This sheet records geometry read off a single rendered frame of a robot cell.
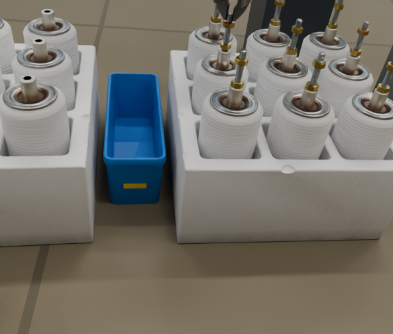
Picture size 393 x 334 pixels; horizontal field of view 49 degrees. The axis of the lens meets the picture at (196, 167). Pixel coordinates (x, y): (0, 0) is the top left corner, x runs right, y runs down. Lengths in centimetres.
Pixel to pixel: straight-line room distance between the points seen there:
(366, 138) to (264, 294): 30
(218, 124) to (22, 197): 32
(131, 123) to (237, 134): 43
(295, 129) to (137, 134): 43
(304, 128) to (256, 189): 12
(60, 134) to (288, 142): 35
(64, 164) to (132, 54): 73
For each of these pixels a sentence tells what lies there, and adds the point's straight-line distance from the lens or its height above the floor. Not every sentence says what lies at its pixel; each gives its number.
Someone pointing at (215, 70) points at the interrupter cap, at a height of 25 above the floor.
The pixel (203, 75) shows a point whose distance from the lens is 75.
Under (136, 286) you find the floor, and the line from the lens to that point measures 72.
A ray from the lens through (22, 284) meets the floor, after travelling 75.
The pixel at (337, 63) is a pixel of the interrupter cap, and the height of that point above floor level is 25.
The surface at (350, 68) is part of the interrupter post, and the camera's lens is 84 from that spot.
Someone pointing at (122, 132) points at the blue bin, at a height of 0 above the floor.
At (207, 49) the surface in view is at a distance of 84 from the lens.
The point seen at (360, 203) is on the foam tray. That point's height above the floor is 10.
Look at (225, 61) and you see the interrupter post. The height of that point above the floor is 26.
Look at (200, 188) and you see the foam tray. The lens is 68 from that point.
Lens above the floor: 61
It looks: 41 degrees down
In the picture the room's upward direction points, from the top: 7 degrees clockwise
